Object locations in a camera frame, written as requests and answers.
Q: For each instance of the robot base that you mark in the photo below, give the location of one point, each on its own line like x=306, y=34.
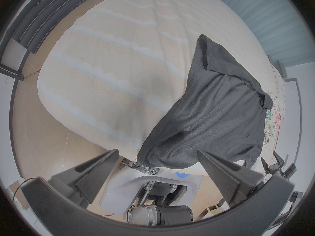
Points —
x=118, y=193

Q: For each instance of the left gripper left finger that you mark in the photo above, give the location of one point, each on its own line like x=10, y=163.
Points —
x=91, y=176

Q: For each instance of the white printed pyjama top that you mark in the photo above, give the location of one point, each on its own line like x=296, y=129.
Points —
x=269, y=129

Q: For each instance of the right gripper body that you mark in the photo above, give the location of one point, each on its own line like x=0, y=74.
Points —
x=274, y=169

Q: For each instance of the bed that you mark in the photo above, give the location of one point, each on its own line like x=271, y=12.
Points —
x=110, y=70

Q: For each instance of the black padded bench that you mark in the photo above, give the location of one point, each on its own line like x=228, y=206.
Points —
x=44, y=16

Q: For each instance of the white printed pillow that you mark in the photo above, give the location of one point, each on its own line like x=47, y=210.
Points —
x=279, y=87

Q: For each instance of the grey bedside table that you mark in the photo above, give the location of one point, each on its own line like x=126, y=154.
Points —
x=279, y=66

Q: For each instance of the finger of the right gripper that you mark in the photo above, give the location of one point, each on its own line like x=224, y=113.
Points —
x=279, y=160
x=265, y=166

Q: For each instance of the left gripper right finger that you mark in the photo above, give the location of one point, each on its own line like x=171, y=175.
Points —
x=226, y=178

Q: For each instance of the black T-shirt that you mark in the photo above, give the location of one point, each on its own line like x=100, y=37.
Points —
x=209, y=112

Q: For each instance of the pink garment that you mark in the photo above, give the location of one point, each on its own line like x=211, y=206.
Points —
x=278, y=114

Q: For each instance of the blue-green curtain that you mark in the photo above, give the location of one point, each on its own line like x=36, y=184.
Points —
x=270, y=21

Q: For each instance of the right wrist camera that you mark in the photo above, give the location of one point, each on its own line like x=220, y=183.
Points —
x=290, y=170

